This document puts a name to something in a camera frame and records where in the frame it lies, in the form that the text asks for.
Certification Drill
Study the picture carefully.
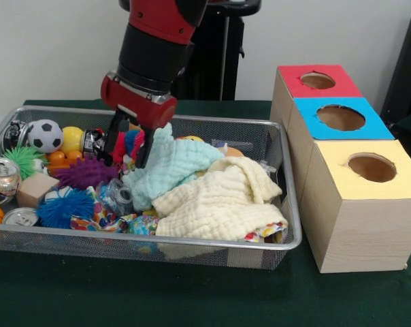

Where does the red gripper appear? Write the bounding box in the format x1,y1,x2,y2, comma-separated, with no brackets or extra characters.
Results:
100,69,179,170

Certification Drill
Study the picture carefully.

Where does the mint green waffle cloth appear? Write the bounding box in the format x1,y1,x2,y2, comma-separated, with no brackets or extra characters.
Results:
122,122,226,212

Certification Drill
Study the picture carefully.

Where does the crushed clear plastic bottle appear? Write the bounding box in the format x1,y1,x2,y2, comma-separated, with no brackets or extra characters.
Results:
96,178,135,217

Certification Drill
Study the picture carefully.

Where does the green spiky toy with eyes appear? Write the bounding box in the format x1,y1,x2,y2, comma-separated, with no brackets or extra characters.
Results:
1,146,48,178

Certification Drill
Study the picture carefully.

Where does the wooden box with three holes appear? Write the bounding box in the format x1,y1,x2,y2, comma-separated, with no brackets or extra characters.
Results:
269,64,411,273

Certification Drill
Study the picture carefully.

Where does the colourful spiky caterpillar toy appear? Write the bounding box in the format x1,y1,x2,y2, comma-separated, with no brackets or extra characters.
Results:
112,129,147,165

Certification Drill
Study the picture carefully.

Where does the purple spiky ball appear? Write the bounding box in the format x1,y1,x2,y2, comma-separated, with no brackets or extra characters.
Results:
54,157,120,190

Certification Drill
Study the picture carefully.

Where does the colourful globe ball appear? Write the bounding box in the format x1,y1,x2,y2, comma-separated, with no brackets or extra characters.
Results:
127,214,161,236

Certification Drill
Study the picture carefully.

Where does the white and black soccer ball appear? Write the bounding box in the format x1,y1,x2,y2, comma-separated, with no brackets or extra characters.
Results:
27,118,65,153

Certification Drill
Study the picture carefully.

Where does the blue spiky toy with eyes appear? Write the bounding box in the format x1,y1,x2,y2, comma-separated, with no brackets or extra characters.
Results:
37,187,96,228

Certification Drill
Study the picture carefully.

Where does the small wooden cube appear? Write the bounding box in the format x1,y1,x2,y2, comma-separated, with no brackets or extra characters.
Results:
16,172,61,208

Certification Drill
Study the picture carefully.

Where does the cream yellow waffle cloth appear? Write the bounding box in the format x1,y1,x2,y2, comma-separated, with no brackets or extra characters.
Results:
151,156,289,241

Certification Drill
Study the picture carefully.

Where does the crushed silver can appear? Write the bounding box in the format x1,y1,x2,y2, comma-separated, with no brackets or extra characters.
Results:
0,158,22,205

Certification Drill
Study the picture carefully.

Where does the dark green table cloth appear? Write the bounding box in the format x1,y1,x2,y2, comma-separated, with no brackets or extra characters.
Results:
0,99,411,327

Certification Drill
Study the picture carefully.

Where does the silver wire mesh bin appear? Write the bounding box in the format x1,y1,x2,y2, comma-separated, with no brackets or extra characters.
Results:
0,105,303,272

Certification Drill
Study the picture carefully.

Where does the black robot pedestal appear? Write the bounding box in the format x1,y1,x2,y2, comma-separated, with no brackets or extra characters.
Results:
118,0,263,101

